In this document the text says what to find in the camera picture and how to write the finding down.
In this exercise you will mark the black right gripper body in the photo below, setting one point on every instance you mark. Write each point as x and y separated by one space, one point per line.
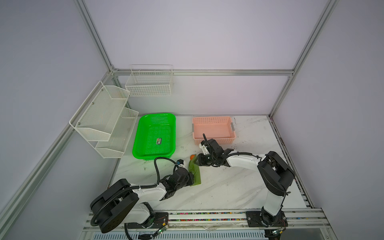
206 160

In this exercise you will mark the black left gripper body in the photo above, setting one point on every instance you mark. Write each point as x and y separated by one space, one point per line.
188 181

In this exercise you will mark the green paper napkin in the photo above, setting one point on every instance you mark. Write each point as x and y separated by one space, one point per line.
195 170

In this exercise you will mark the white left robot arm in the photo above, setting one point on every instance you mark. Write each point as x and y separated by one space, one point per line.
122 199

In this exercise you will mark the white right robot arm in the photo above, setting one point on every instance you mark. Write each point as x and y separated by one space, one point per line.
277 176

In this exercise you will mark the pink perforated plastic basket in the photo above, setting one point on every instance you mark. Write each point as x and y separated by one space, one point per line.
220 129

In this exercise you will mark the bright green plastic basket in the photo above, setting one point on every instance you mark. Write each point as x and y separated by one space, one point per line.
150 128

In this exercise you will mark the white mesh two-tier shelf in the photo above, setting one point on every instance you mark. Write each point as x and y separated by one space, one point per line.
105 121

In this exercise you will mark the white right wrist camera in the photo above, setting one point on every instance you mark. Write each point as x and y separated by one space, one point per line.
204 149

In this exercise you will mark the white wire basket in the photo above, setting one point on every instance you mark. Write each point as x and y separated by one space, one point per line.
150 80

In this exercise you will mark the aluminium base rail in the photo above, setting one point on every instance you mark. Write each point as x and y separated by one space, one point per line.
236 219

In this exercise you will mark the aluminium frame post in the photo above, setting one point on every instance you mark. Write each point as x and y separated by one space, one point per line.
318 28

